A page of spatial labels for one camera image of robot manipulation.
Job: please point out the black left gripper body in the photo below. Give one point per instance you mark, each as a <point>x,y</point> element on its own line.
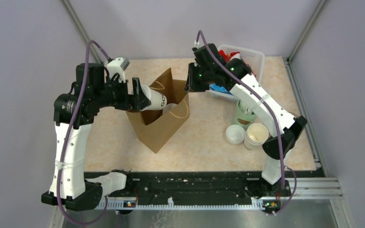
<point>121,99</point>

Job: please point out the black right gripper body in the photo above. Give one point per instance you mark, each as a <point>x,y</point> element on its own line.
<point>199,79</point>

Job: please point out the white paper cup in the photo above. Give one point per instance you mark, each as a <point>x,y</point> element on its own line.
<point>158,101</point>

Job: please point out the brown paper bag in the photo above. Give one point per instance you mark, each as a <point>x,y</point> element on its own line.
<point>155,128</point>

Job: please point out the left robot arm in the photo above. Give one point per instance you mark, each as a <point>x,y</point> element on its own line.
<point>95,88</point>

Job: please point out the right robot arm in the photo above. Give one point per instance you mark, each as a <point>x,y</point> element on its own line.
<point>236,76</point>

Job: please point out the blue snack packet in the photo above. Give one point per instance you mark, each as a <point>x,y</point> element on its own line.
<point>219,89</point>

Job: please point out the red snack packet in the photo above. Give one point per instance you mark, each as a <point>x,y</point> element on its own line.
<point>234,56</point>

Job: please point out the white plastic basket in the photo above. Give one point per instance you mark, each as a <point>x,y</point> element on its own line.
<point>254,59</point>

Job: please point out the green straw holder cup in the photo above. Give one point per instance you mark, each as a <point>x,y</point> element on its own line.
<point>243,115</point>

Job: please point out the stack of white lids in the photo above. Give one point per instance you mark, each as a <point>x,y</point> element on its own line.
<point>235,134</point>

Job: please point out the stack of paper cups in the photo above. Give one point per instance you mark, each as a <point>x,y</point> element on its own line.
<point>256,135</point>

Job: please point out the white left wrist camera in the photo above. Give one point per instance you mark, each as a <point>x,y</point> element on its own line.
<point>116,68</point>

